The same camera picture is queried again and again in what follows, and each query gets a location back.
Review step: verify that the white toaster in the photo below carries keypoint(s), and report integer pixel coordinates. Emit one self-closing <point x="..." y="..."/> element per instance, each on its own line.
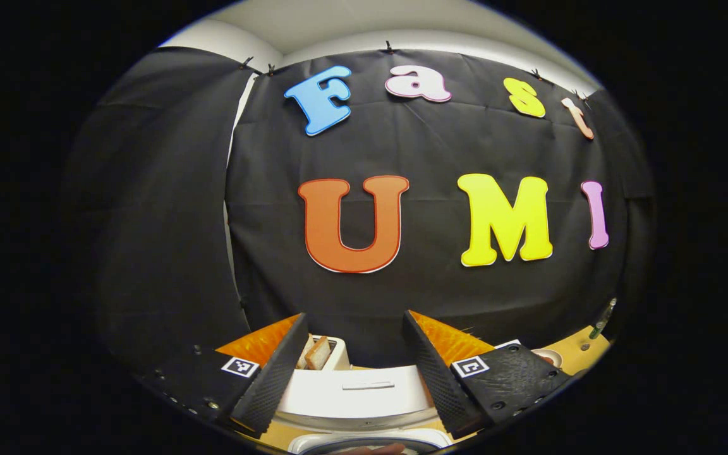
<point x="340" y="354"/>

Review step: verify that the black backdrop cloth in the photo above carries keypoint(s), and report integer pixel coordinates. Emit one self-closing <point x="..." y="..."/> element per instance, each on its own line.
<point x="168" y="221"/>

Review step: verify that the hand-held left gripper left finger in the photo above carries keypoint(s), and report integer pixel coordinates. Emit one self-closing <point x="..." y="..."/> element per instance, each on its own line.
<point x="272" y="379"/>

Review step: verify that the clear green label bottle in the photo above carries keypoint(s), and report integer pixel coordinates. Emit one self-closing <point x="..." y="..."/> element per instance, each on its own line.
<point x="603" y="319"/>

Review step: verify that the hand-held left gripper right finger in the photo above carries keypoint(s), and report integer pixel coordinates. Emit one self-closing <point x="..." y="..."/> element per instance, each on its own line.
<point x="436" y="373"/>

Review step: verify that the white rice cooker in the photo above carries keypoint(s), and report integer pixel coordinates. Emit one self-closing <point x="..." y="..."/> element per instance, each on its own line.
<point x="364" y="398"/>

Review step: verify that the toasted bread slice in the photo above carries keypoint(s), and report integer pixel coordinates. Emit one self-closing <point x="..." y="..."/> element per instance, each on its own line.
<point x="320" y="354"/>
<point x="304" y="357"/>

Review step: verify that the round white plate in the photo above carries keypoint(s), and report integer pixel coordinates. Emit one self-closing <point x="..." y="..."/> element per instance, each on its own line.
<point x="550" y="355"/>

